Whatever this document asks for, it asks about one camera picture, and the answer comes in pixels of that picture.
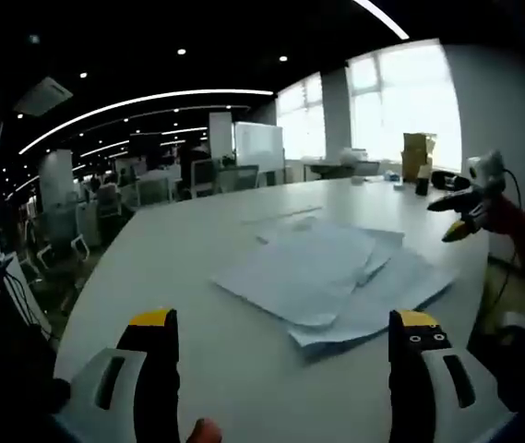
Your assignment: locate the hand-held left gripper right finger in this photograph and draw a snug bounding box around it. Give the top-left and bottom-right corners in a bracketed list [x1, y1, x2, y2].
[388, 308, 518, 443]

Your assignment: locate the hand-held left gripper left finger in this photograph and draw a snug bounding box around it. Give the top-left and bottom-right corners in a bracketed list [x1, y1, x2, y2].
[52, 307, 181, 443]

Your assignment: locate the stack of white printing papers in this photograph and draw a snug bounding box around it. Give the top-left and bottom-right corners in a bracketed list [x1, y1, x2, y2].
[209, 216, 460, 348]

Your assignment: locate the person's left hand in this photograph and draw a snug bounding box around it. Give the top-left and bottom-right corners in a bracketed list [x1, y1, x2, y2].
[186, 416, 224, 443]

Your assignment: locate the black bag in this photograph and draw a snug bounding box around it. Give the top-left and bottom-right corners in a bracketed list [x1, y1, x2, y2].
[430, 170, 471, 190]

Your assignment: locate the black bottle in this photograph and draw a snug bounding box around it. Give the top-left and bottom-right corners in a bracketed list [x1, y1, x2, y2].
[414, 166, 431, 198]

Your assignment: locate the brown cardboard box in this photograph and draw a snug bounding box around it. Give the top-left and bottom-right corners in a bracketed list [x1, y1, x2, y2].
[402, 132, 437, 182]

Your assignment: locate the bright window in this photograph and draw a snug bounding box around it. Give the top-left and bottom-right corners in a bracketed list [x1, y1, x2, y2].
[276, 39, 462, 172]

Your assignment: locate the grey side desk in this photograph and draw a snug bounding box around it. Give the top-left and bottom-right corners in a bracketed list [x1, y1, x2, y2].
[302, 160, 381, 182]

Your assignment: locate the straight ceiling light strip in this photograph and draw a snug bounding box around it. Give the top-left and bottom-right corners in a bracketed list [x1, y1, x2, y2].
[352, 0, 411, 41]

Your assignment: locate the white whiteboard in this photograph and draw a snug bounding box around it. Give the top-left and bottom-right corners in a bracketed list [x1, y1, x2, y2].
[233, 121, 285, 173]

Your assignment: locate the group of white office chairs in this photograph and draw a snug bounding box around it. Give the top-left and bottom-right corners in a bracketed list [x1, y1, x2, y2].
[35, 158, 263, 296]

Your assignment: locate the curved ceiling light strip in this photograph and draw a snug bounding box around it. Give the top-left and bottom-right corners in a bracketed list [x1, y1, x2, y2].
[17, 89, 275, 154]

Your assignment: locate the ceiling air conditioner vent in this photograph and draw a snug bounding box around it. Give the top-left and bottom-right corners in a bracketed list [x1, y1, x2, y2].
[14, 76, 74, 117]

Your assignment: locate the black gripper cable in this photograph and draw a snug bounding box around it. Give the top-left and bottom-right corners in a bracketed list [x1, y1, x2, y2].
[490, 168, 524, 315]

